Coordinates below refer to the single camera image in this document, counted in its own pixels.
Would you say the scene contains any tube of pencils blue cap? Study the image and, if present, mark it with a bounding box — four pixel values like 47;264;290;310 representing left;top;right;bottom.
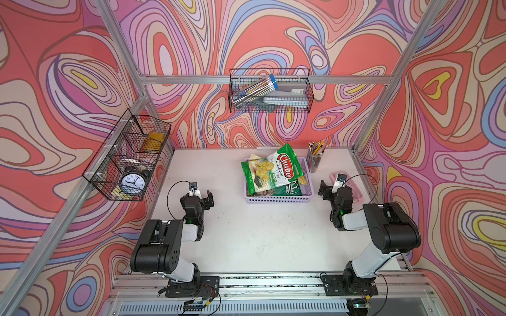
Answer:
231;75;278;109

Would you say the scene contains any purple plastic basket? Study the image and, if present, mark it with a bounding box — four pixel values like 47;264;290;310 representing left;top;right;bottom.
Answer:
244;158;315;204

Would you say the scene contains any pencil cup with pencils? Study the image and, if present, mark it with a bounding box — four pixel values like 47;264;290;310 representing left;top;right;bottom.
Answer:
306;140;326;173

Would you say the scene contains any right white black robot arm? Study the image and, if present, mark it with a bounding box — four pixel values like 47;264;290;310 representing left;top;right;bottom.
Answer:
318;181;422;294

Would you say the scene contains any black wire basket back wall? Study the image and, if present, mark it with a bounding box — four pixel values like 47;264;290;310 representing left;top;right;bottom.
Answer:
228;67;314;113

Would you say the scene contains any black wire basket left wall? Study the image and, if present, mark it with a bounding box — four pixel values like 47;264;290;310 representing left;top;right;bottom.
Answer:
82;109;171;202

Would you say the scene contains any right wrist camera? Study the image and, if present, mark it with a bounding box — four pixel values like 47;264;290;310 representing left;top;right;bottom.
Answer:
332;173;347;193

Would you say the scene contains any aluminium rail front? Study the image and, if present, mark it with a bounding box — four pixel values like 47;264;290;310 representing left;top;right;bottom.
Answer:
99;271;445;315

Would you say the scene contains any white notebook in basket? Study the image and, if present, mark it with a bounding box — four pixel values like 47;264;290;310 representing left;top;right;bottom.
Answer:
263;89;309;108

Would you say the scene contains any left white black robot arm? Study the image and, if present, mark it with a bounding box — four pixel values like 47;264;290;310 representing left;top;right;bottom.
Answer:
130;191;214;283

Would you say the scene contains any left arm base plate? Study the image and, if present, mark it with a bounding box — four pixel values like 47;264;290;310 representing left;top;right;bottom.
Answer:
159;276;220;299

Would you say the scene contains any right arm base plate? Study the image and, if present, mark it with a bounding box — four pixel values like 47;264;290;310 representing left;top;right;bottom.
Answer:
320;273;378;297

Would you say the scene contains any black wire basket wall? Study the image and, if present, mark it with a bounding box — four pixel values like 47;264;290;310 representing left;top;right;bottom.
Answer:
82;109;171;202
228;67;314;113

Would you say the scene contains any dark green Real chips bag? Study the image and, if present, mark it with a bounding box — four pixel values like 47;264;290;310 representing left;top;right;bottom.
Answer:
253;182;303;197

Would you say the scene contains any black alarm clock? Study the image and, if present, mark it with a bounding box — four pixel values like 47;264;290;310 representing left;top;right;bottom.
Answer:
119;166;151;196

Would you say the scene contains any yellow item in wire basket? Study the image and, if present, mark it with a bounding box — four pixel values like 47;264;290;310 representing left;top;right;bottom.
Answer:
142;132;166;154

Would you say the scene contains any green Chuba cassava chips bag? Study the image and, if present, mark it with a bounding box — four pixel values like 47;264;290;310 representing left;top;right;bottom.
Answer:
241;144;304;195

